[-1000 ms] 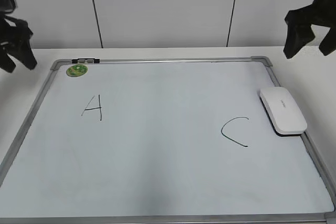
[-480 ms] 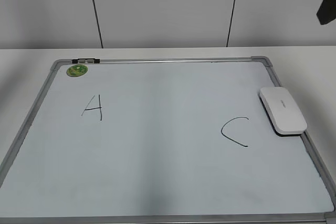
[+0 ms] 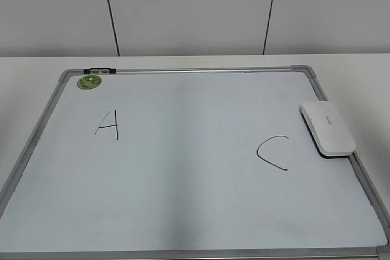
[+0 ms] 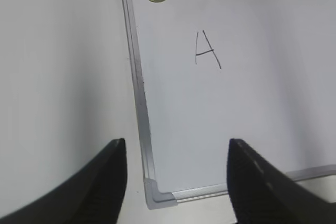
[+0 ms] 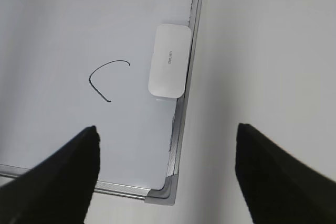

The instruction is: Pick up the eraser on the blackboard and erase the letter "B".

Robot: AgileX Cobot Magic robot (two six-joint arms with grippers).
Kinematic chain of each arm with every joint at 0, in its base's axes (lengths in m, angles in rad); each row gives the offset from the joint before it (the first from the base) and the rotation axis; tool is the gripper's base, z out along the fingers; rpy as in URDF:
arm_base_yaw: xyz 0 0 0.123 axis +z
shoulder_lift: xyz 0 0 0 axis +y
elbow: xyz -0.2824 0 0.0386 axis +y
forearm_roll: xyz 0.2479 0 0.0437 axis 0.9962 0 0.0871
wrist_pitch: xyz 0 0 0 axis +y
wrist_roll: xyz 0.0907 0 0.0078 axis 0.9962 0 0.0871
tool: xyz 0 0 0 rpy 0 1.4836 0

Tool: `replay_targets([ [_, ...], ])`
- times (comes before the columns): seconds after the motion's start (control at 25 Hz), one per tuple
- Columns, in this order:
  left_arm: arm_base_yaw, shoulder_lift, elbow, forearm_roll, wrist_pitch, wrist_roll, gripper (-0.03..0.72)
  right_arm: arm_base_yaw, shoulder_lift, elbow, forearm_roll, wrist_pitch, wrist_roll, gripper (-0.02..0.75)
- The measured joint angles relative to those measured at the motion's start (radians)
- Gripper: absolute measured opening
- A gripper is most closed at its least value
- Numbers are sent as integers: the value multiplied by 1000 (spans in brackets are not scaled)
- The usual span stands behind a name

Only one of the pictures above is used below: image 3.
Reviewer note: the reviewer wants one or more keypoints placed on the round green magnet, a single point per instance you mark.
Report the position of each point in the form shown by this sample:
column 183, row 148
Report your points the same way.
column 89, row 82

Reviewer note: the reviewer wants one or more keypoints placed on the white whiteboard with aluminium frame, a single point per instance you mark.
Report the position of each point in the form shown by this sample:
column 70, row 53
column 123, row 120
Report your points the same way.
column 187, row 164

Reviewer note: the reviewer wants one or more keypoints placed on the white rectangular whiteboard eraser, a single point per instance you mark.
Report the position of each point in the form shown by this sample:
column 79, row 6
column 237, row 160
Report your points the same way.
column 328, row 129

